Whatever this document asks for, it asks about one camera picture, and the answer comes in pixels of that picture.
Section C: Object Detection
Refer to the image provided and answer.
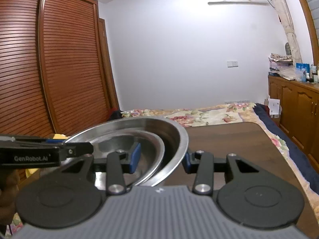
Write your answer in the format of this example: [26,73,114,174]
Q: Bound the small shallow steel bowl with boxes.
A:
[91,128,165,187]

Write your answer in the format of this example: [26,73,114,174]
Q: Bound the large steel bowl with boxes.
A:
[67,117,189,187]

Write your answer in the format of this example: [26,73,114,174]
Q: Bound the left hand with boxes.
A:
[1,168,40,225]

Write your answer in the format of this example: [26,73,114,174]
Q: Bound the floral bed quilt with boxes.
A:
[121,103,318,216]

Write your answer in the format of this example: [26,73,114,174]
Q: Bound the dark clothes on bed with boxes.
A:
[108,109,123,121]

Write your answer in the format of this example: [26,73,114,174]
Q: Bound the brown louvered wardrobe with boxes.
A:
[1,0,118,137]

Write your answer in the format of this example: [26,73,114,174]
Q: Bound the white paper bag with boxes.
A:
[268,98,281,118]

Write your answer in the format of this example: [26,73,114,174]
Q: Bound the wooden sideboard cabinet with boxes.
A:
[268,75,318,166]

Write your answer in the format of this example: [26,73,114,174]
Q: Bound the stack of folded cloths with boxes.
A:
[268,53,295,80]

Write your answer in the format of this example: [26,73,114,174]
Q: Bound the blue tissue package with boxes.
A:
[295,63,310,82]

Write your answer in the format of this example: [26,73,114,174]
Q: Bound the beige tied curtain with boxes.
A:
[272,0,302,65]

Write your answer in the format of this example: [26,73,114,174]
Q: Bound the white wall switch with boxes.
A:
[227,61,238,68]

